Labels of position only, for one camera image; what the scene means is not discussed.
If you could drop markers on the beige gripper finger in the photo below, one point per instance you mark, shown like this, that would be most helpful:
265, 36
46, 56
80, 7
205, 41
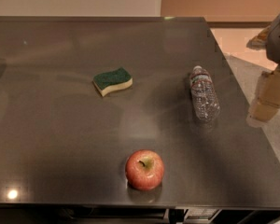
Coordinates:
266, 102

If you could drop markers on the clear plastic water bottle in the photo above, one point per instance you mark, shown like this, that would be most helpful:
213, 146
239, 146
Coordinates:
204, 97

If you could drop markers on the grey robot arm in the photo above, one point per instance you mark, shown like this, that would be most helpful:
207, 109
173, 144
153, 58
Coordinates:
273, 41

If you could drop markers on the red apple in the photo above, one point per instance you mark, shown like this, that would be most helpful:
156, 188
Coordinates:
144, 170

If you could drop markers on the green and yellow sponge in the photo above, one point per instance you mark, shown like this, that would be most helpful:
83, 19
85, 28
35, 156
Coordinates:
116, 80

